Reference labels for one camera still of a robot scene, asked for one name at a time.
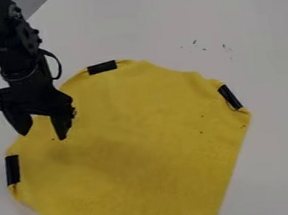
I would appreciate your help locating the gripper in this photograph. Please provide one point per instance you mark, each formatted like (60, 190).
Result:
(30, 95)

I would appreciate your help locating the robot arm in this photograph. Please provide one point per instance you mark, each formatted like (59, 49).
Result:
(6, 34)

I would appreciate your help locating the yellow cloth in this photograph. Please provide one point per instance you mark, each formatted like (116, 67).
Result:
(139, 147)

